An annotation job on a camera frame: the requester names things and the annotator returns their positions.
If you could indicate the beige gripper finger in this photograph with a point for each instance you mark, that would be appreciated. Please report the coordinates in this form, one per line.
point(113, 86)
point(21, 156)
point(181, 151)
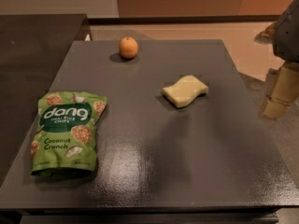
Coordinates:
point(284, 91)

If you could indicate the orange fruit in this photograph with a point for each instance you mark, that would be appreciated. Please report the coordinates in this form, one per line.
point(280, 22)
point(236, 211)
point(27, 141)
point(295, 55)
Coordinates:
point(128, 48)

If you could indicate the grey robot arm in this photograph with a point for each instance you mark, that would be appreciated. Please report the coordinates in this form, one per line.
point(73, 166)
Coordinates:
point(286, 36)

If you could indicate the yellow sponge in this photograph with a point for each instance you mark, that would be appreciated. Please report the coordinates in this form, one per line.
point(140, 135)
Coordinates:
point(184, 91)

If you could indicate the green dang chips bag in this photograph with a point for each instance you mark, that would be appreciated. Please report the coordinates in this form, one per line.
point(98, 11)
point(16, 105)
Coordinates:
point(65, 134)

